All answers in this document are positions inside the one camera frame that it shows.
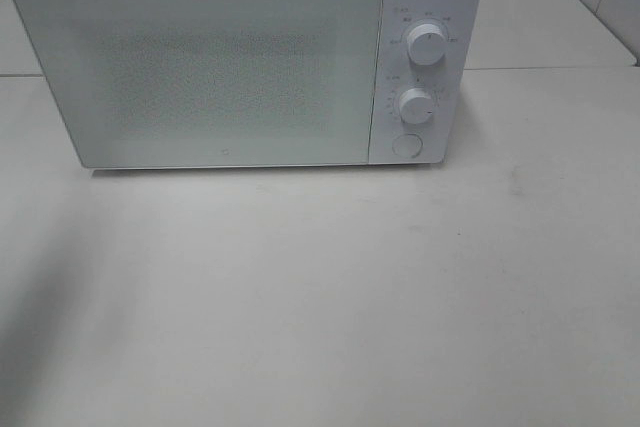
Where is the white microwave knob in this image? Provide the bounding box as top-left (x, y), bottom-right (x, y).
top-left (398, 88), bottom-right (435, 125)
top-left (406, 20), bottom-right (448, 67)

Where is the white microwave oven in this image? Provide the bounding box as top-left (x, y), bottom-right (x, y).
top-left (13, 0), bottom-right (479, 170)

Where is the white microwave door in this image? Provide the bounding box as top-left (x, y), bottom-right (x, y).
top-left (14, 0), bottom-right (381, 169)

